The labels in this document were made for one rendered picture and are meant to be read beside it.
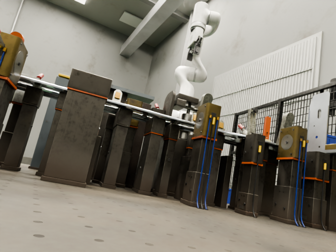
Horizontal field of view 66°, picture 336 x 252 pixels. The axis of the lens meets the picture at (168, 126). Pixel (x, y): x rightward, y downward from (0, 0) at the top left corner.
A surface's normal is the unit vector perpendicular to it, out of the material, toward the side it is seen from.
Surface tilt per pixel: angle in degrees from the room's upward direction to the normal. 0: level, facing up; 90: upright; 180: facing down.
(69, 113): 90
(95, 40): 90
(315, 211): 90
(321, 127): 90
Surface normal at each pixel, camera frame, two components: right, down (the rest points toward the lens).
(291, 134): -0.93, -0.24
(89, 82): 0.32, -0.14
